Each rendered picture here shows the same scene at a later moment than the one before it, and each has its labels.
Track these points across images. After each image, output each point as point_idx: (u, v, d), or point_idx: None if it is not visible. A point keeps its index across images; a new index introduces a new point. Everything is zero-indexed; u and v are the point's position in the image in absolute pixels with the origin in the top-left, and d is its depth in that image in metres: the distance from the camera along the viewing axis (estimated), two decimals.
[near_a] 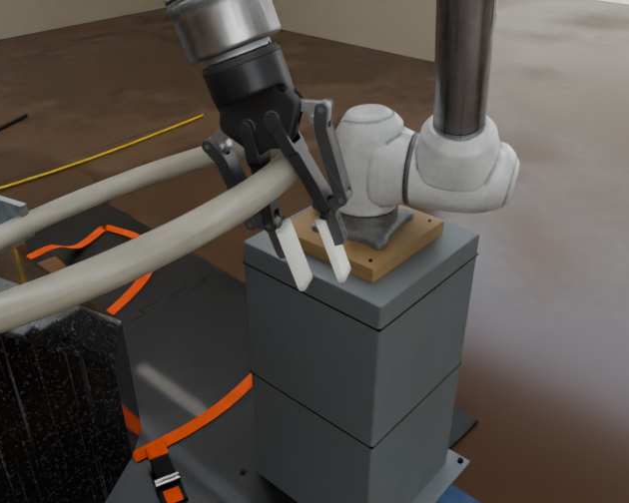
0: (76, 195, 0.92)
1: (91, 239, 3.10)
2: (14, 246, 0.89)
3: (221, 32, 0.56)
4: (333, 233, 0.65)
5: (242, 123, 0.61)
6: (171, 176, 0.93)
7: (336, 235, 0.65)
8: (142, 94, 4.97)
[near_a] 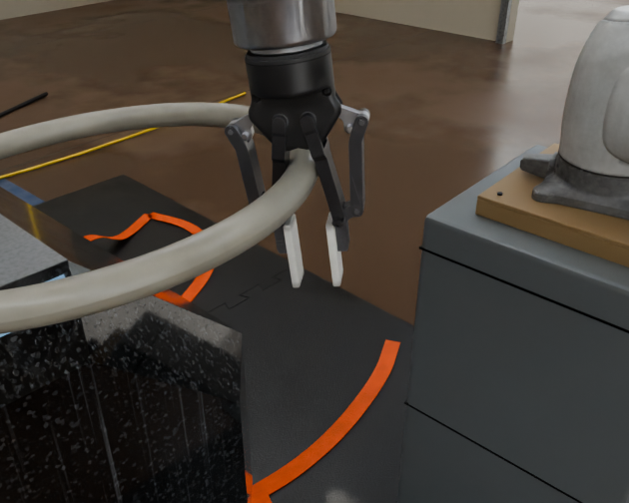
0: (24, 133, 0.83)
1: (135, 229, 2.60)
2: None
3: (286, 28, 0.52)
4: (339, 239, 0.65)
5: (277, 118, 0.59)
6: (134, 128, 0.86)
7: (341, 241, 0.65)
8: (174, 72, 4.47)
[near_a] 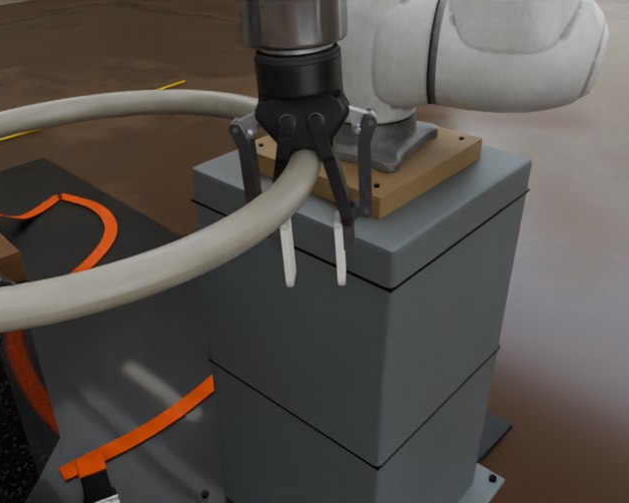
0: None
1: (42, 209, 2.62)
2: None
3: (303, 29, 0.52)
4: (346, 238, 0.65)
5: (286, 119, 0.58)
6: (115, 115, 0.83)
7: (348, 241, 0.65)
8: (119, 61, 4.49)
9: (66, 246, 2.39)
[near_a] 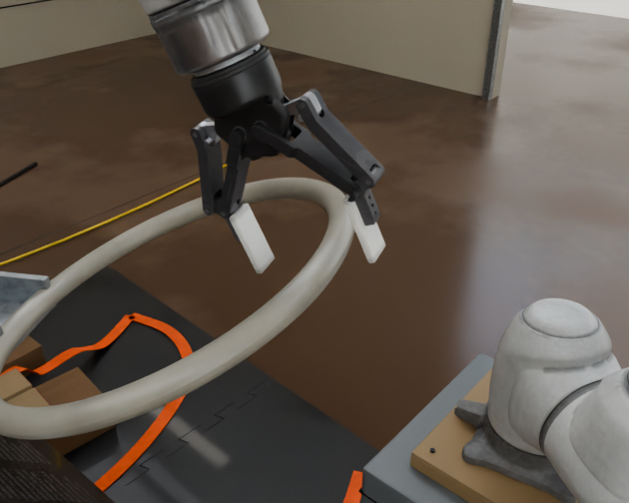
0: (89, 259, 0.97)
1: (116, 332, 2.66)
2: (43, 318, 0.92)
3: (197, 50, 0.54)
4: (362, 213, 0.60)
5: (235, 132, 0.60)
6: (175, 228, 1.01)
7: (366, 215, 0.60)
8: (162, 136, 4.53)
9: None
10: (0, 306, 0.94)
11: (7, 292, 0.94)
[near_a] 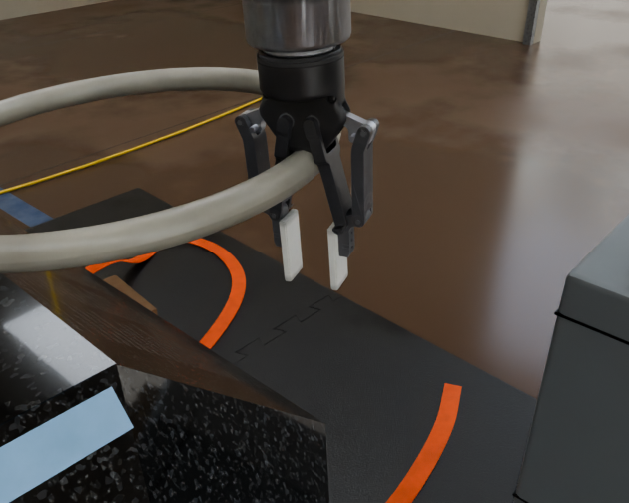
0: (11, 103, 0.84)
1: None
2: None
3: (287, 32, 0.52)
4: (341, 245, 0.64)
5: (282, 118, 0.58)
6: (117, 95, 0.90)
7: (343, 248, 0.64)
8: None
9: (193, 295, 2.12)
10: None
11: None
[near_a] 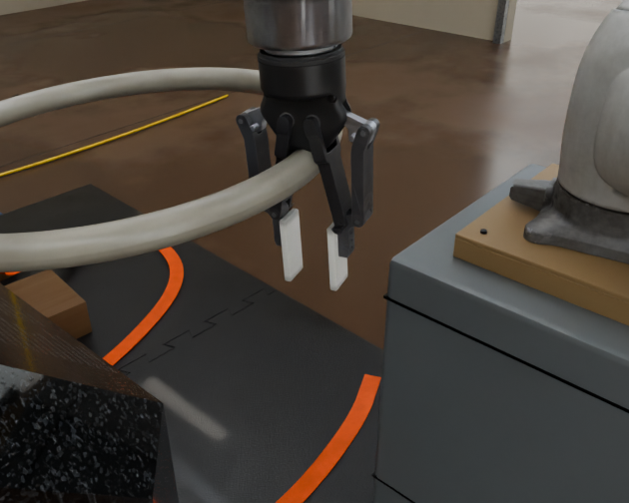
0: (17, 102, 0.84)
1: None
2: None
3: (287, 31, 0.52)
4: (340, 245, 0.64)
5: (282, 117, 0.59)
6: (122, 95, 0.90)
7: (343, 248, 0.64)
8: None
9: (130, 289, 2.15)
10: None
11: None
